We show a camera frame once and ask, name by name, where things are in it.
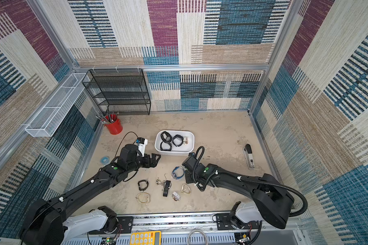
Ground black round digital watch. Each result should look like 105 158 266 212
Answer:
159 141 172 152

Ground small black strap watch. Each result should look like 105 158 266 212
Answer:
138 179 149 192

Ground black rugged sports watch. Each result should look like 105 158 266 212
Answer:
172 134 184 147

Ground black chunky digital watch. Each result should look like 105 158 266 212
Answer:
160 131 172 143

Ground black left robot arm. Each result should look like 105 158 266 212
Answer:
19 144 161 245

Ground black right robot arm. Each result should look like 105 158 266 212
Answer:
182 147 308 229

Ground translucent blue plastic watch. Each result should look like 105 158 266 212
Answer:
171 166 186 180

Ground white plastic storage box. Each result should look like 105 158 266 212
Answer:
154 130 195 156

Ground small silver face watch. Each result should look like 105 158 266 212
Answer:
171 192 181 202

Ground blue tape roll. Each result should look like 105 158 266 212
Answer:
100 156 110 165

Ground red metal pen cup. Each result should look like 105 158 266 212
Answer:
105 120 123 135

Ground pens in red cup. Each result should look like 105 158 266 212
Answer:
95 106 119 125

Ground grey black stapler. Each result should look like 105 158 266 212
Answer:
243 144 255 168

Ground yellow button control pad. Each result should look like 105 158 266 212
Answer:
130 231 162 245

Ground silver chain pocket watch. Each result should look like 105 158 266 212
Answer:
156 174 171 188

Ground beige strap triangular watch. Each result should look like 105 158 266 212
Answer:
181 184 191 195

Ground black leather strap watch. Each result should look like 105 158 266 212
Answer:
163 180 171 197

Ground black wire mesh shelf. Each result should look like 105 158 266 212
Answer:
82 68 151 116

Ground white wire mesh basket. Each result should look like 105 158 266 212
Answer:
25 73 86 137

